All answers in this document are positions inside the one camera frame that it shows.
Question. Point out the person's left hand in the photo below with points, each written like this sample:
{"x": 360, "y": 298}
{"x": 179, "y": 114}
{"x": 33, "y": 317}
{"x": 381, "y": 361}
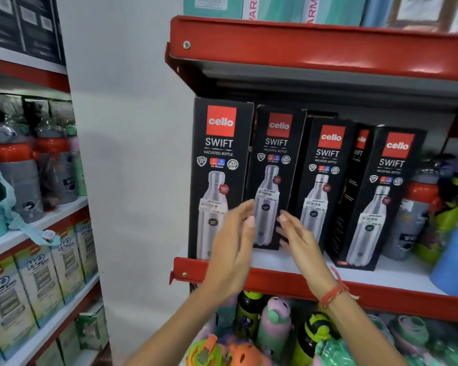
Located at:
{"x": 229, "y": 255}

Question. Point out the person's right hand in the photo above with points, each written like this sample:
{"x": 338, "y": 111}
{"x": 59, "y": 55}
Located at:
{"x": 305, "y": 255}

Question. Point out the person's right fingers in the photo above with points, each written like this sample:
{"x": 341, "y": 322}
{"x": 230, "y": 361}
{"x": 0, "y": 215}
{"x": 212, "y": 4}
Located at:
{"x": 291, "y": 229}

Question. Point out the person's left fingers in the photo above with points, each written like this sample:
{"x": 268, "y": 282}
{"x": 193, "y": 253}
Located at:
{"x": 241, "y": 221}

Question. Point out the person's left forearm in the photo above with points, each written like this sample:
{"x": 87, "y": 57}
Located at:
{"x": 179, "y": 331}

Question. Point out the person's right forearm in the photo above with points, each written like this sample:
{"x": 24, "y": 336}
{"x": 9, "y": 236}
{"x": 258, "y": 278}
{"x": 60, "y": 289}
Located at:
{"x": 360, "y": 335}

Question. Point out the black steel bottle box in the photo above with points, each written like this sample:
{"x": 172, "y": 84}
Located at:
{"x": 385, "y": 194}
{"x": 349, "y": 194}
{"x": 324, "y": 179}
{"x": 219, "y": 167}
{"x": 276, "y": 163}

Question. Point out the black bottle with green lid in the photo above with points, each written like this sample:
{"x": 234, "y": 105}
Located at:
{"x": 248, "y": 312}

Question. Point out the pink and green kids bottle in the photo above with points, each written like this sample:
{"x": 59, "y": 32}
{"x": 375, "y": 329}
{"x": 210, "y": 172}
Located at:
{"x": 274, "y": 327}

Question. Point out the red metal shelf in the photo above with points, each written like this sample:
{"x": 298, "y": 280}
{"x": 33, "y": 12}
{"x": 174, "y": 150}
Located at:
{"x": 320, "y": 49}
{"x": 385, "y": 289}

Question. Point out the black and yellow bottle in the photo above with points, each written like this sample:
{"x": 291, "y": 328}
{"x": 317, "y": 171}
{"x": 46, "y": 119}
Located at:
{"x": 313, "y": 339}

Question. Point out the grey bottle with red cap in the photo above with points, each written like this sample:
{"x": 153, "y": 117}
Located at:
{"x": 19, "y": 175}
{"x": 57, "y": 167}
{"x": 414, "y": 213}

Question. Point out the orange bottle lid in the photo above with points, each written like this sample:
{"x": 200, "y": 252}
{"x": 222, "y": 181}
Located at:
{"x": 246, "y": 356}

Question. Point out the green bottle with orange lid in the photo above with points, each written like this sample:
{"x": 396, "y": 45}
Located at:
{"x": 206, "y": 352}

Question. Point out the green and yellow bottle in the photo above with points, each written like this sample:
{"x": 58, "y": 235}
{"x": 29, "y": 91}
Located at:
{"x": 442, "y": 224}

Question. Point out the white and blue bottle box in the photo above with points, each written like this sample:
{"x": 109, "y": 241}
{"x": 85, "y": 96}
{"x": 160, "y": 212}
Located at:
{"x": 87, "y": 247}
{"x": 7, "y": 304}
{"x": 68, "y": 262}
{"x": 38, "y": 282}

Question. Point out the teal kids bottle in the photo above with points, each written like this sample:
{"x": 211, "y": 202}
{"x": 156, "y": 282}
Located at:
{"x": 408, "y": 333}

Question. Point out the blue plastic bottle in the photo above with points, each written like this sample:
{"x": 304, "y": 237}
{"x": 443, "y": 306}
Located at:
{"x": 456, "y": 262}

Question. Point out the light green bottle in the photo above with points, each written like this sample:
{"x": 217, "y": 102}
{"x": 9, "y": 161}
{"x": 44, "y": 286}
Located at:
{"x": 78, "y": 163}

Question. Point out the white and green box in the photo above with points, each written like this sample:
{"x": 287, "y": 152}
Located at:
{"x": 93, "y": 327}
{"x": 49, "y": 356}
{"x": 69, "y": 344}

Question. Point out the white shelf with red edge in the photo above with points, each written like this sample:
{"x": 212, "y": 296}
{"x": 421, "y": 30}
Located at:
{"x": 26, "y": 68}
{"x": 42, "y": 224}
{"x": 57, "y": 323}

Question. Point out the teal cardboard box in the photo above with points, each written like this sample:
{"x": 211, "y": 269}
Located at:
{"x": 213, "y": 5}
{"x": 274, "y": 7}
{"x": 339, "y": 9}

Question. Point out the blue cardboard box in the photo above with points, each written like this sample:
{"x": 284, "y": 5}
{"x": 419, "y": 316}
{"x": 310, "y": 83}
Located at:
{"x": 378, "y": 11}

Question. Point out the dark boxes with white labels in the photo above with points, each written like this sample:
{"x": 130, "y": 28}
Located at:
{"x": 23, "y": 22}

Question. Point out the box with brown frame print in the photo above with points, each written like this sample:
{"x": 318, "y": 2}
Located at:
{"x": 423, "y": 13}

